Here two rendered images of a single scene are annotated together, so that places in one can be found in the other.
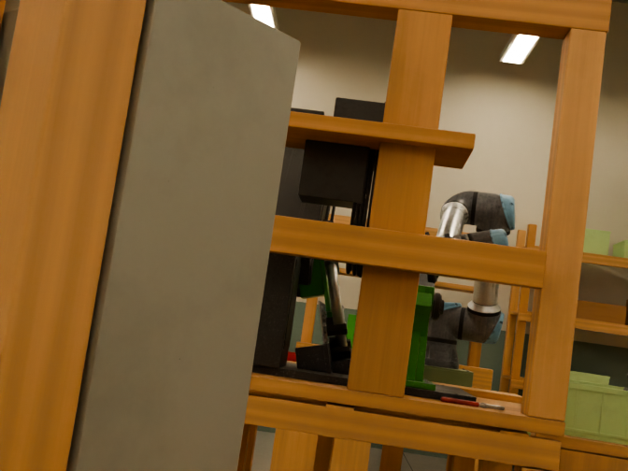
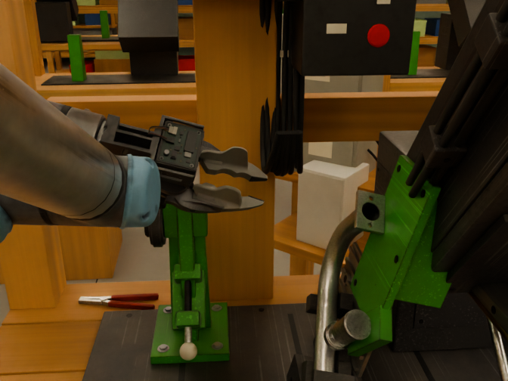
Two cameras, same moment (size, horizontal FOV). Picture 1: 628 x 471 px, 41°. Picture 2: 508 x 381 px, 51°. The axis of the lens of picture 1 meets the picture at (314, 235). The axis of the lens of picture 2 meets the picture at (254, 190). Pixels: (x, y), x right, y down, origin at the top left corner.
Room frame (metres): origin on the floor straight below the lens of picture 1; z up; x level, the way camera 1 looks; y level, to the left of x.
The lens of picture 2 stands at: (3.07, -0.32, 1.49)
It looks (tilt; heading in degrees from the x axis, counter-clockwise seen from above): 22 degrees down; 171
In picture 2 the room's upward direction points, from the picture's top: straight up
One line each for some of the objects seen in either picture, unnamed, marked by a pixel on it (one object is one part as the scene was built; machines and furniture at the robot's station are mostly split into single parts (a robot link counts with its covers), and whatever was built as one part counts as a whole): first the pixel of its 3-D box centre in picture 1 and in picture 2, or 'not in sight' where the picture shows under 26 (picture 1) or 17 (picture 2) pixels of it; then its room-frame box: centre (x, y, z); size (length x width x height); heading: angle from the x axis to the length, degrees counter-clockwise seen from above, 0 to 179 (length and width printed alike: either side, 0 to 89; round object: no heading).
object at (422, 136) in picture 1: (297, 131); not in sight; (2.17, 0.08, 1.52); 0.90 x 0.25 x 0.04; 85
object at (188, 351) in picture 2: not in sight; (188, 337); (2.36, -0.31, 0.96); 0.06 x 0.03 x 0.06; 175
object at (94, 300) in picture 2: (472, 403); (117, 301); (2.12, -0.45, 0.89); 0.16 x 0.05 x 0.01; 79
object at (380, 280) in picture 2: (314, 275); (413, 243); (2.49, -0.02, 1.17); 0.13 x 0.12 x 0.20; 85
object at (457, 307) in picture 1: (445, 320); not in sight; (3.02, -0.51, 1.11); 0.13 x 0.12 x 0.14; 77
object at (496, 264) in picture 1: (277, 235); (378, 116); (2.06, 0.09, 1.23); 1.30 x 0.05 x 0.09; 85
